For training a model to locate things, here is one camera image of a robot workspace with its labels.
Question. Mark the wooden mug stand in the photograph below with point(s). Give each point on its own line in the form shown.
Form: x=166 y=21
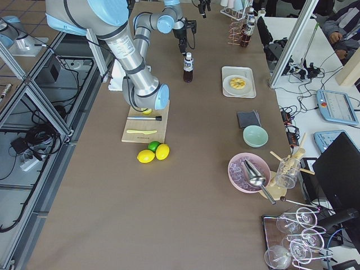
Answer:
x=277 y=191

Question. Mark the black monitor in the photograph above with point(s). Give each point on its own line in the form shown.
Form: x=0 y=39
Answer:
x=337 y=172

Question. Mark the tea bottle at edge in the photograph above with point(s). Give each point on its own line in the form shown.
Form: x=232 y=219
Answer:
x=250 y=15

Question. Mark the blue teach pendant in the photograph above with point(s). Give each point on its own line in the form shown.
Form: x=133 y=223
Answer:
x=325 y=138
x=336 y=107

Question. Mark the wine glass rack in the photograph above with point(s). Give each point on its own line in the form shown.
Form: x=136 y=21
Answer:
x=293 y=240

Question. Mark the white plate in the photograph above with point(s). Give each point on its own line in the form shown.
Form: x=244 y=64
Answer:
x=236 y=92

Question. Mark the upper yellow lemon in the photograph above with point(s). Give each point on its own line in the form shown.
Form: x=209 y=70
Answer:
x=162 y=151

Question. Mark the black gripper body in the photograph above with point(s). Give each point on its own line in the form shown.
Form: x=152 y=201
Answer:
x=179 y=34

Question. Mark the cream serving tray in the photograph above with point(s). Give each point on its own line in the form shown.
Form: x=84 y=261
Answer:
x=242 y=71

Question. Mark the pink bowl with ice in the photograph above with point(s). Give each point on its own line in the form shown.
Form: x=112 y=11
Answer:
x=237 y=176

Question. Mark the green lime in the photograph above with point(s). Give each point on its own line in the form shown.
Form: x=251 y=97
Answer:
x=152 y=146

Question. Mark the steel ice scoop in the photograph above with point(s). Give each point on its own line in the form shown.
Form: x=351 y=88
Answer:
x=256 y=179

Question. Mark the grey folded cloth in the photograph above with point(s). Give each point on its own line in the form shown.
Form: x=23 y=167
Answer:
x=249 y=118

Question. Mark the aluminium frame post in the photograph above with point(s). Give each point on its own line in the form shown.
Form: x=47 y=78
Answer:
x=294 y=37

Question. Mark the half lemon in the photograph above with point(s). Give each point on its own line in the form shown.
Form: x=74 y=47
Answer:
x=146 y=111

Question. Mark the yellow plastic knife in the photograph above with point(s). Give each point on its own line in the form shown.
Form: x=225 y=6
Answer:
x=133 y=131

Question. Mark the steel muddler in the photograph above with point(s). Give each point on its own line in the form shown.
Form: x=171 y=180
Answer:
x=144 y=118

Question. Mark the lower yellow lemon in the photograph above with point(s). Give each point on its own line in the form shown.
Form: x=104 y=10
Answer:
x=145 y=156

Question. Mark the pastel cup rack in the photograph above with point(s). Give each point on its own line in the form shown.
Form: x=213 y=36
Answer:
x=235 y=9

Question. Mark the copper wire bottle rack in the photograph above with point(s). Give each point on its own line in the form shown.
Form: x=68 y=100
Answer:
x=235 y=32

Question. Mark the yellow lemon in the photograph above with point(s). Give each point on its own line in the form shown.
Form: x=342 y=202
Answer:
x=145 y=156
x=162 y=151

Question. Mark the mint green bowl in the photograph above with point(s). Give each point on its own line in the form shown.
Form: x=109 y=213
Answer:
x=255 y=136

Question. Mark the tea bottle in rack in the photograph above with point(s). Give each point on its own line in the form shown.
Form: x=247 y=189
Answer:
x=246 y=33

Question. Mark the glass mug on stand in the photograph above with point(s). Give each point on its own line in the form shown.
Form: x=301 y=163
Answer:
x=287 y=172

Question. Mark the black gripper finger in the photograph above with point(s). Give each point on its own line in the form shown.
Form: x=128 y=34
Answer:
x=182 y=48

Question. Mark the tea bottle white cap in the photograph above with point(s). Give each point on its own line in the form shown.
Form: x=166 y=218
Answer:
x=188 y=67

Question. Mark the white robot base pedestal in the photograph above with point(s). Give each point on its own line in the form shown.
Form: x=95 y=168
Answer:
x=117 y=75

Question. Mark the wooden cutting board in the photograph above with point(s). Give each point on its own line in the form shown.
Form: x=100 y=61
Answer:
x=146 y=125

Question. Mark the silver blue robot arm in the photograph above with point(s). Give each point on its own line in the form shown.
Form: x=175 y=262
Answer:
x=109 y=22

